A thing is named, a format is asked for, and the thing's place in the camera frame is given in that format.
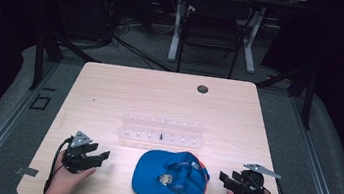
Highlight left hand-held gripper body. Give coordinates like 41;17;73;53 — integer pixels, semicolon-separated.
60;128;103;178

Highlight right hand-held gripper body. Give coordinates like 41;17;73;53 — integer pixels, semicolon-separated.
231;161;284;194

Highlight blue baseball cap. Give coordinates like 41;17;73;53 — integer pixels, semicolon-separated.
129;144;214;194

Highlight person's left hand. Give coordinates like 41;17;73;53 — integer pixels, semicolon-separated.
42;160;97;194

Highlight grey tape piece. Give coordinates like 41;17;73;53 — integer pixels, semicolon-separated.
13;165;40;179

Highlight clear acrylic peg rack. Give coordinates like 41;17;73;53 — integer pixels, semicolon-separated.
116;111;208;151

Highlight black tape square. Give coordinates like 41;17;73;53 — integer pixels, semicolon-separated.
28;93;53;112

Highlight grey table grommet cover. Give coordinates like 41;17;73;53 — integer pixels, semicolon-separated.
196;84;210;96

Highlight black metal stand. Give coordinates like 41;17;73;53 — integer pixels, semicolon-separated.
250;58;320;131
28;29;105;100

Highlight white-legged desk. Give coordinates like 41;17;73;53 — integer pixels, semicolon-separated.
148;0;309;81

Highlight black chair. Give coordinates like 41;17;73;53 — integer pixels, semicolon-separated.
175;0;255;82

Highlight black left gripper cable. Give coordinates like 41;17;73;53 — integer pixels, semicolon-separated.
42;135;74;194

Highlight metal floor rail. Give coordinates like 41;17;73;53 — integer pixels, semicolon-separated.
0;53;62;194
279;95;344;194

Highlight black floor cables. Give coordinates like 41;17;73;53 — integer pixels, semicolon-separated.
98;14;182;73

